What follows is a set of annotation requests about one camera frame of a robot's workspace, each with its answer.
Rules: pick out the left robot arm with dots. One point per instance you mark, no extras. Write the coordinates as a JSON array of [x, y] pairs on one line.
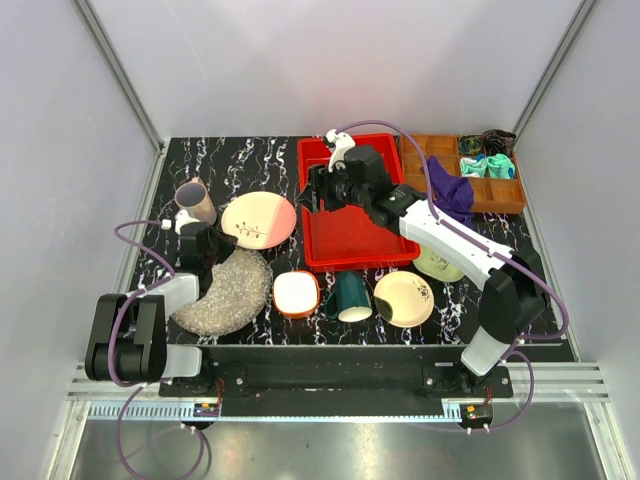
[[127, 344]]

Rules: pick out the pink cream round plate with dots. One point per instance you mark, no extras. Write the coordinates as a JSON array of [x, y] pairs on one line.
[[259, 220]]

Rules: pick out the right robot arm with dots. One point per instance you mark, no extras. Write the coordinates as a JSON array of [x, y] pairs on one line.
[[510, 282]]

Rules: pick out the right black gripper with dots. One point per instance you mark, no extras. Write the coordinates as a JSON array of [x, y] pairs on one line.
[[331, 205]]

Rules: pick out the red plastic bin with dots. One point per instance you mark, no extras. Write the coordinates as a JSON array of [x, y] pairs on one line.
[[347, 239]]

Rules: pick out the orange white square bowl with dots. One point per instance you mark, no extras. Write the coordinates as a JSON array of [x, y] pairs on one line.
[[296, 294]]

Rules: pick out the dark patterned sock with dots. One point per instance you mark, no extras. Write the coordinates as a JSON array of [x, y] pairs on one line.
[[470, 145]]

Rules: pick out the purple cloth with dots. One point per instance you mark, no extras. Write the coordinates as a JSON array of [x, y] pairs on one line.
[[453, 195]]

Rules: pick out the white mint sock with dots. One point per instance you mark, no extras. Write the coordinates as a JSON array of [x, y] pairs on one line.
[[473, 167]]

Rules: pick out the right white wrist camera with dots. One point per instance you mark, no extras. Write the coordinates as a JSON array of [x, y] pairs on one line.
[[338, 144]]

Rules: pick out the dark green mug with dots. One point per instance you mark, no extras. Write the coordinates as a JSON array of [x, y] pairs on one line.
[[349, 302]]

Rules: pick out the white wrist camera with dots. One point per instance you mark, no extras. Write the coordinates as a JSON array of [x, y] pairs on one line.
[[338, 144], [181, 219]]

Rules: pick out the wooden compartment organizer tray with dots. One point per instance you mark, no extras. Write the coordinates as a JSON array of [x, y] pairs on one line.
[[491, 195]]

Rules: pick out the speckled grey large plate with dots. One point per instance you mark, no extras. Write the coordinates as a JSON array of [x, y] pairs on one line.
[[238, 292]]

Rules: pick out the mint green sock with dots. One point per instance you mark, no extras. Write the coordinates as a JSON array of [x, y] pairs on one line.
[[500, 166]]

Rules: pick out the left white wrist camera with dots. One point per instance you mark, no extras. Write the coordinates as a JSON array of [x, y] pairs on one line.
[[181, 219]]

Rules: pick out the brown dark rolled sock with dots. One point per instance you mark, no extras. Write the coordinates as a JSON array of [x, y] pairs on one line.
[[497, 141]]

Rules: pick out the iridescent pink cup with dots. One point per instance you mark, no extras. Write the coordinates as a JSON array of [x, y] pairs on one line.
[[193, 196]]

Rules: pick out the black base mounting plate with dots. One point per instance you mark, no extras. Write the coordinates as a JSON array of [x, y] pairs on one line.
[[331, 383]]

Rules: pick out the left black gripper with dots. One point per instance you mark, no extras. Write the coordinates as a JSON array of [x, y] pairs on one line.
[[227, 242]]

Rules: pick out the aluminium frame rail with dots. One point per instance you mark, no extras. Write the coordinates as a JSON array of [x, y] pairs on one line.
[[104, 45]]

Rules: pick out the green panda square dish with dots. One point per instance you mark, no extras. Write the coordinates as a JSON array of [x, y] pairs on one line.
[[433, 265]]

